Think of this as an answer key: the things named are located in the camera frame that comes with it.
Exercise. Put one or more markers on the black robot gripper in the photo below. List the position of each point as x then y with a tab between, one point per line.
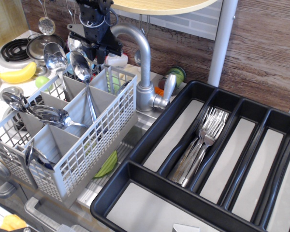
94	30

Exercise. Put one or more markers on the silver metal fork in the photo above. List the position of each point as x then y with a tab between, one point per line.
94	70

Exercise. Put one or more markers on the silver spoon lying in basket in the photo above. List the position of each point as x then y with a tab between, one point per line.
53	116

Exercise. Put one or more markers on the grey plastic cutlery basket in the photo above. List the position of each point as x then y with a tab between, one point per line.
77	152

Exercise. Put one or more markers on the silver spoon basket front corner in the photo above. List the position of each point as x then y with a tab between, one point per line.
32	153

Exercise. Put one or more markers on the black cutlery tray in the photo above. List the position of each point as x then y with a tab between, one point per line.
241	185

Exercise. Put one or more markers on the white toy cake slice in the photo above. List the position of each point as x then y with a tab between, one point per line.
116	61

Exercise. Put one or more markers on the large silver spoon centre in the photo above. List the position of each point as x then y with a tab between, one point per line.
82	70

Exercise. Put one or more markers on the large silver spoon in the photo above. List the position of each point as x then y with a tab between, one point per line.
56	62
82	70

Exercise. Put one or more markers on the hanging silver ladle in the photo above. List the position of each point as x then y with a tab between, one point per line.
73	44

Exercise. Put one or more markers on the large silver spoon left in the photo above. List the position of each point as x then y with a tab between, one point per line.
56	62

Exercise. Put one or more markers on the hanging small silver spoon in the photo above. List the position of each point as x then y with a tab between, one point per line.
137	56

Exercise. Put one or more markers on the hanging silver skimmer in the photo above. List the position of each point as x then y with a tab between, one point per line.
45	24

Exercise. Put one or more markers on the green toy ball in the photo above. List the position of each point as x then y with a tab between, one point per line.
41	80

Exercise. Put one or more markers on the silver pot with lid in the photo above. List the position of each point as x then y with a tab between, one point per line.
35	47

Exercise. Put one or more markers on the silver kitchen faucet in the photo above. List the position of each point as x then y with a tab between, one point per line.
146	98

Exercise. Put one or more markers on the orange toy carrot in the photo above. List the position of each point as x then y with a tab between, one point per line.
159	91

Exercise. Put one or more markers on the round wooden shelf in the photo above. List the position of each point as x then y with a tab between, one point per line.
161	7

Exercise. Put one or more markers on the yellow toy banana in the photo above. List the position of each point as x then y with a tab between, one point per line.
20	76

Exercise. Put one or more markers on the black coil stove burner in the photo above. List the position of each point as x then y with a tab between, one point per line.
15	50

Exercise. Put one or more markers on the silver spoon far left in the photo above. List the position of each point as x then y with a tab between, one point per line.
18	103

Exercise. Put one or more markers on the green toy leaf slice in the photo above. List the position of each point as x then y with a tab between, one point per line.
108	165

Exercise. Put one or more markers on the stack of silver forks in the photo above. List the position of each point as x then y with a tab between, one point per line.
212	126

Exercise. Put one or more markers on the white metal pole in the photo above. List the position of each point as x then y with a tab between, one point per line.
227	17

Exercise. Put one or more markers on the yellow cloth object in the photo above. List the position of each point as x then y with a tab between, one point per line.
12	222

